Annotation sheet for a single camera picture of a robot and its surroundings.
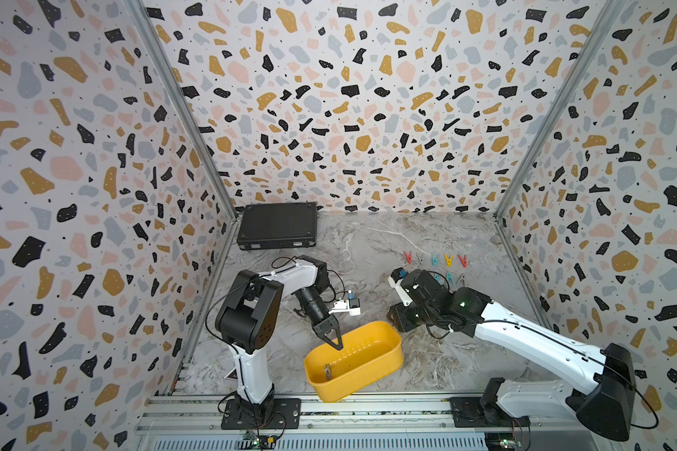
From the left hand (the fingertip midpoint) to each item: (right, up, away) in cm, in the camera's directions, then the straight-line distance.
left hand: (339, 346), depth 78 cm
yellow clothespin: (+40, +21, +28) cm, 53 cm away
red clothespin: (+25, +23, +29) cm, 45 cm away
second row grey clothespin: (+42, +16, +23) cm, 51 cm away
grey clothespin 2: (-3, -5, -5) cm, 8 cm away
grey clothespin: (+29, +22, +28) cm, 46 cm away
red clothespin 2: (+45, +21, +28) cm, 58 cm away
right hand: (+14, +9, -2) cm, 17 cm away
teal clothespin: (+34, +22, +28) cm, 50 cm away
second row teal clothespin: (+39, +16, +22) cm, 47 cm away
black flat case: (-27, +35, +36) cm, 57 cm away
